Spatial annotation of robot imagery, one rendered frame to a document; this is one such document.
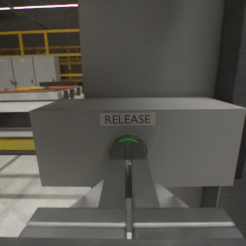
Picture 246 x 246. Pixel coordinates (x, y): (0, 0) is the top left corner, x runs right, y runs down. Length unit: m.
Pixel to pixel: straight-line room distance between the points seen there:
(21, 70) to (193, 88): 7.51
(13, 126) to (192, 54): 2.90
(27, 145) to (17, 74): 4.90
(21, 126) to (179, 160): 2.84
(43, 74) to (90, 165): 7.14
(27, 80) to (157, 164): 7.46
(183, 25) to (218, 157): 0.16
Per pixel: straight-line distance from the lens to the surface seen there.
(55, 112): 0.17
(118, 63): 0.24
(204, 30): 0.26
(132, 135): 0.16
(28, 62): 7.53
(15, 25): 15.06
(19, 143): 3.24
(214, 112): 0.17
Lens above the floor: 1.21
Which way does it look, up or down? 15 degrees down
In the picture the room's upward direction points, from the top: 1 degrees counter-clockwise
